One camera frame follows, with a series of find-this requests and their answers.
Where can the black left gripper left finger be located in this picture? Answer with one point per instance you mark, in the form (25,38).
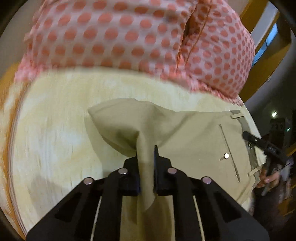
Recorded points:
(92,210)

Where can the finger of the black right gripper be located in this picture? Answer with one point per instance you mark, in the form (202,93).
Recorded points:
(255,141)

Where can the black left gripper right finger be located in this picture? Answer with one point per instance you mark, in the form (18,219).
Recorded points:
(202,209)

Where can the khaki pants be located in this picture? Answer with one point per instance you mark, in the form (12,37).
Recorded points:
(197,143)

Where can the person right hand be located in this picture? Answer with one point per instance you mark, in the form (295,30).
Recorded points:
(272,180)

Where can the yellow patterned bed sheet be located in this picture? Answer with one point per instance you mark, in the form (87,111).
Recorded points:
(49,143)

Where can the pink polka dot pillow right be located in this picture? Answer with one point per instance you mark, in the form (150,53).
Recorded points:
(217,53)

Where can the pink polka dot pillow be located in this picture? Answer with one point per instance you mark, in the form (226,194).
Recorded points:
(142,36)
(217,53)

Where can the blue glass window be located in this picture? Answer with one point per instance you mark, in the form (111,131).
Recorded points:
(266,43)

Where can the pink polka dot pillow left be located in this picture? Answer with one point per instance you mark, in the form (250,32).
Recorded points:
(142,36)

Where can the wooden window frame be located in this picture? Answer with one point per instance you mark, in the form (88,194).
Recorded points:
(259,17)

